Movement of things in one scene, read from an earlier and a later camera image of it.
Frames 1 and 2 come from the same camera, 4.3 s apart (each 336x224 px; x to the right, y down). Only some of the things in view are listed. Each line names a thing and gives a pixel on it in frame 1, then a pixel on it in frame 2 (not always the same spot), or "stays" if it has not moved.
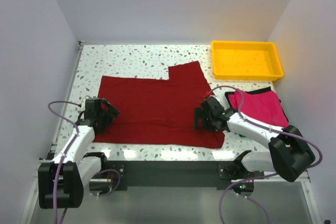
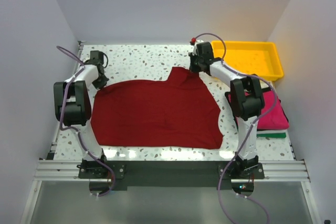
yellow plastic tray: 245,61 stays
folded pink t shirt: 264,105 stays
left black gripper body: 98,115 to 101,81
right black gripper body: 207,123 to 195,61
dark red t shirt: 158,112 stays
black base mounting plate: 179,173 stays
